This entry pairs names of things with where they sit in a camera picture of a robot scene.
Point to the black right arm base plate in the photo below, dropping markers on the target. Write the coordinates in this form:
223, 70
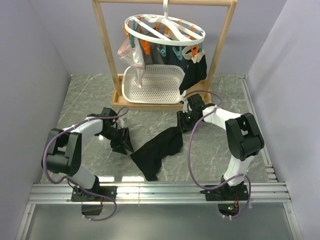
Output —
227, 193

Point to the white round clip hanger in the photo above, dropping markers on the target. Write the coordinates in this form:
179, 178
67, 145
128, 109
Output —
164, 31

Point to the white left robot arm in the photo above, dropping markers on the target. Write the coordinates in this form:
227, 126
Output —
63, 153

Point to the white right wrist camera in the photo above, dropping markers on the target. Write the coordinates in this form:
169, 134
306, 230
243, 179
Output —
186, 106

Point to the grey striped hanging underwear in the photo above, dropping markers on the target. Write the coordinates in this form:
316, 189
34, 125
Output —
150, 53

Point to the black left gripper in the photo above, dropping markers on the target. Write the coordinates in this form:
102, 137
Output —
123, 139

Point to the pink white hanging underwear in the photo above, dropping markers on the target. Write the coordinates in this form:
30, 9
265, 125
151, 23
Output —
133, 56

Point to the wooden hanger rack frame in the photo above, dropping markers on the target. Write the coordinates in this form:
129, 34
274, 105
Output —
117, 99

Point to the white perforated plastic basket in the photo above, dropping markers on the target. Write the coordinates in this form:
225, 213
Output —
160, 85

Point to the navy hanging underwear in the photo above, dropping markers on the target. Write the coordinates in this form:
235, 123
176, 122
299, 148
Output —
171, 58

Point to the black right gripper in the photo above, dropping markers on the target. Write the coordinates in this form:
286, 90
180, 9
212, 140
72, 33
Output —
181, 123

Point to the black boxer underwear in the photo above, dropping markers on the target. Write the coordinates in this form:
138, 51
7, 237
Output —
148, 158

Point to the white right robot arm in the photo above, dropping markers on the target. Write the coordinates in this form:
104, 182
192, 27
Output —
244, 138

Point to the black hanging underwear white band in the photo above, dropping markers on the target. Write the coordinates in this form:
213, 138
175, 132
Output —
194, 67

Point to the aluminium mounting rail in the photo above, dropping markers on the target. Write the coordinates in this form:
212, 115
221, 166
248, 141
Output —
157, 193

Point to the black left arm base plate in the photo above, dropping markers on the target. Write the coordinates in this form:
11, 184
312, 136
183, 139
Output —
87, 195

